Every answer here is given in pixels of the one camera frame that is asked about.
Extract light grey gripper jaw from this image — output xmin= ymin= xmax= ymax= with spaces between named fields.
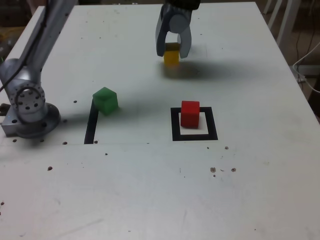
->
xmin=169 ymin=13 xmax=193 ymax=60

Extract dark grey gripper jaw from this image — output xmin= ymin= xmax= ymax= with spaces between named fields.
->
xmin=155 ymin=4 xmax=174 ymax=58

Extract yellow cube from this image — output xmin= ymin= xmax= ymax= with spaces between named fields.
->
xmin=163 ymin=42 xmax=181 ymax=68

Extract red cube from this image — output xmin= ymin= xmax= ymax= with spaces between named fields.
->
xmin=180 ymin=100 xmax=201 ymax=129

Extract green cube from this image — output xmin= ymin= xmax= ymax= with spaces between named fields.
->
xmin=92 ymin=86 xmax=119 ymax=117

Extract black tape square outline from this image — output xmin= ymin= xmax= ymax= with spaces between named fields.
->
xmin=170 ymin=106 xmax=219 ymax=142

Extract black tape strip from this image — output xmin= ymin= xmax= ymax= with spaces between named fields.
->
xmin=83 ymin=102 xmax=101 ymax=145

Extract white metal frame legs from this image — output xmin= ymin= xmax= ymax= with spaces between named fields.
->
xmin=262 ymin=0 xmax=300 ymax=51

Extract white cable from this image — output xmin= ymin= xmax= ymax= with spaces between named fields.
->
xmin=291 ymin=42 xmax=320 ymax=94

